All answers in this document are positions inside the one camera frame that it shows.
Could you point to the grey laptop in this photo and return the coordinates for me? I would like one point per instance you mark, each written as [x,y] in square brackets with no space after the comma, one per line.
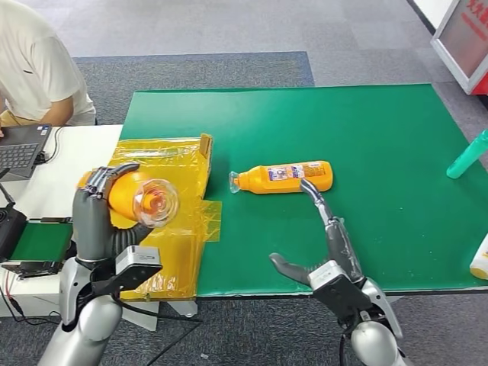
[19,151]

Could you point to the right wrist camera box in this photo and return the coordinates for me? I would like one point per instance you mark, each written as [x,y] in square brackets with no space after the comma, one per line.
[343,298]

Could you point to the white and yellow bottle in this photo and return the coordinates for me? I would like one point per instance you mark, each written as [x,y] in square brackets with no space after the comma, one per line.
[481,262]

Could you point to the person's forearm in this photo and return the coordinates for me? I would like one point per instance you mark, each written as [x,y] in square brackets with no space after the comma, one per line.
[57,113]

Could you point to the green plastic bottle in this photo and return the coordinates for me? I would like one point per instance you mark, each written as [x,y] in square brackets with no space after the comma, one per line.
[467,157]

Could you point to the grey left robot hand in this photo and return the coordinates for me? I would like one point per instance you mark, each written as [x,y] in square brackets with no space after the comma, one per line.
[91,222]

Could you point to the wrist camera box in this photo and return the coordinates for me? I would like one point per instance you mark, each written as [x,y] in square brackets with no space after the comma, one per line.
[137,262]
[343,298]

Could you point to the black box device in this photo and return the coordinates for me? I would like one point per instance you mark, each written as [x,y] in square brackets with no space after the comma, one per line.
[11,230]

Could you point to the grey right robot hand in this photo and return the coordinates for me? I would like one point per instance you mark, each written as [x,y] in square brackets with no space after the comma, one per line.
[341,247]

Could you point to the flat black device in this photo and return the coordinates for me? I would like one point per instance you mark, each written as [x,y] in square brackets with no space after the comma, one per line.
[30,268]

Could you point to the small green mat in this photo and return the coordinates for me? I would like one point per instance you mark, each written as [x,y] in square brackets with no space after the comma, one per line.
[41,241]

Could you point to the yellow taped cardboard box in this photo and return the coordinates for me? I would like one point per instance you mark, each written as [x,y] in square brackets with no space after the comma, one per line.
[182,252]

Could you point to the green table mat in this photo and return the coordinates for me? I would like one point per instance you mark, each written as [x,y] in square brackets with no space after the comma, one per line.
[343,131]

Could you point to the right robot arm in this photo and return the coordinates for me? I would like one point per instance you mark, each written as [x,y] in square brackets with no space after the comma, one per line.
[373,343]

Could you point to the white desk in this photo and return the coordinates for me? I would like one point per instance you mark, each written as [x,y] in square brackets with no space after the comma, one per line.
[76,151]

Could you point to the person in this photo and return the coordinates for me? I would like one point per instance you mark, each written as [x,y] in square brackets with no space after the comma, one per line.
[34,65]

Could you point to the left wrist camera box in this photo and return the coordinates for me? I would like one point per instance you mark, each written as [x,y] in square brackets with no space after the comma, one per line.
[137,262]

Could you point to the orange bottle with clear cap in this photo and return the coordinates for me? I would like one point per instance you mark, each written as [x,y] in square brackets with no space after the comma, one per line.
[267,181]
[126,197]

